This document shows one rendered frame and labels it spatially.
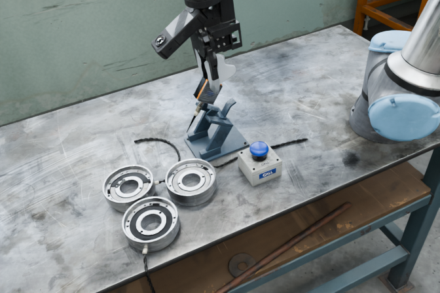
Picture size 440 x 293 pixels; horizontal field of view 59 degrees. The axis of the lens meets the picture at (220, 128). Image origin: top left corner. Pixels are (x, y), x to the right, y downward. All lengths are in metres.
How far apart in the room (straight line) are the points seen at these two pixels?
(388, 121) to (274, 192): 0.26
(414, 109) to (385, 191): 0.50
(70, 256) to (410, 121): 0.67
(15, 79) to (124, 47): 0.62
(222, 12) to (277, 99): 0.38
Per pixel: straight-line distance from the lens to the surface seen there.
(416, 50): 0.74
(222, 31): 0.76
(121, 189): 0.86
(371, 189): 1.21
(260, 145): 0.82
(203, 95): 0.84
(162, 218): 0.78
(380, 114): 0.75
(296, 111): 1.03
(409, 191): 1.23
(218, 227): 0.78
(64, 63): 2.40
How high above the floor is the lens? 1.43
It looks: 40 degrees down
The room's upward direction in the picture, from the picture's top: 6 degrees counter-clockwise
